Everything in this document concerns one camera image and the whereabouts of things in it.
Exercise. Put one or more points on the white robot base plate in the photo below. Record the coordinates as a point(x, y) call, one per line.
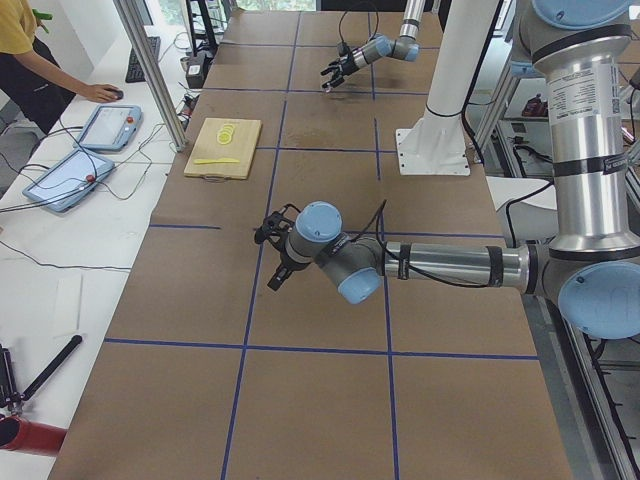
point(435, 145)

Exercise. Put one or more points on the person in yellow shirt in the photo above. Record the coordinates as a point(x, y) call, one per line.
point(30, 75)

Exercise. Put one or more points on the blue teach pendant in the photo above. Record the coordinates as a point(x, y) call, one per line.
point(69, 181)
point(109, 129)

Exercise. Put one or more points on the aluminium frame post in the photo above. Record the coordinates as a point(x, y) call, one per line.
point(132, 23)

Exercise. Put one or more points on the wooden cutting board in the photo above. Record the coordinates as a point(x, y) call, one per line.
point(242, 147)

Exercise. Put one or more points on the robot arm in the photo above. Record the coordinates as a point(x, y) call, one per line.
point(404, 47)
point(590, 270)

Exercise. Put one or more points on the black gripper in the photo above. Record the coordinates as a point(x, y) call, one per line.
point(344, 63)
point(286, 259)

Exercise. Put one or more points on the red cylinder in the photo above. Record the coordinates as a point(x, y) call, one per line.
point(21, 435)

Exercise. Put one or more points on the yellow plastic knife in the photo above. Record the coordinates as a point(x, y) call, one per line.
point(221, 160)

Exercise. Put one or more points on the black tripod leg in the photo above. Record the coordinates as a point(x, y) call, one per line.
point(50, 369)

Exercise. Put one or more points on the right blue teach pendant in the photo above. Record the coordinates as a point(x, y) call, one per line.
point(109, 129)

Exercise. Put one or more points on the white plastic chair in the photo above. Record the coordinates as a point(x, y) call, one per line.
point(535, 192)

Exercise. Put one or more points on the left blue teach pendant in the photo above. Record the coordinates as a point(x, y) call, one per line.
point(69, 181)

